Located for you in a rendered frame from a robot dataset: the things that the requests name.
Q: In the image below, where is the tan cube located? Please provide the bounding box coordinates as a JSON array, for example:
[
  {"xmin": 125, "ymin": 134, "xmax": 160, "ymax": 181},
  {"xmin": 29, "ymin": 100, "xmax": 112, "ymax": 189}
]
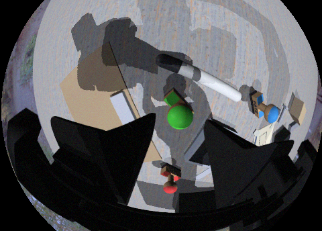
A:
[{"xmin": 290, "ymin": 97, "xmax": 306, "ymax": 126}]

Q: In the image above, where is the grey marker with black cap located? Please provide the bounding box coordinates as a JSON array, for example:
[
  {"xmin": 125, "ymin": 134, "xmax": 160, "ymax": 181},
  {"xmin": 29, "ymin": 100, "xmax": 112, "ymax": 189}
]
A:
[{"xmin": 156, "ymin": 54, "xmax": 242, "ymax": 102}]

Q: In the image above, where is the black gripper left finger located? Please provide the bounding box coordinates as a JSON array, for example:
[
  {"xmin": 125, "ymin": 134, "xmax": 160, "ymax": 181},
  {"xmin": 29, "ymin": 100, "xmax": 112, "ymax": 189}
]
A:
[{"xmin": 50, "ymin": 113, "xmax": 156, "ymax": 206}]

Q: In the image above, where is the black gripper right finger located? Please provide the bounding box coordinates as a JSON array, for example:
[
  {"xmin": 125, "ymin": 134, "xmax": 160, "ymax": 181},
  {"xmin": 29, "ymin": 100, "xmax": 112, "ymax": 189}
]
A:
[{"xmin": 203, "ymin": 119, "xmax": 294, "ymax": 209}]

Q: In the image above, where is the wooden rubber stamp with blue top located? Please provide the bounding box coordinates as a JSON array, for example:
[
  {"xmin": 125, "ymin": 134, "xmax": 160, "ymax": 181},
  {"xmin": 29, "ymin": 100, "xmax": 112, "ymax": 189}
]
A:
[{"xmin": 250, "ymin": 91, "xmax": 278, "ymax": 123}]

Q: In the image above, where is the wooden rubber stamp with red-topped handle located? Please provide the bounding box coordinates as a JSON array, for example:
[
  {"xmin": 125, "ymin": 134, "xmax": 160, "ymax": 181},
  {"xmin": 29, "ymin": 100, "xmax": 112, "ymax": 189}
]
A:
[{"xmin": 161, "ymin": 163, "xmax": 182, "ymax": 193}]

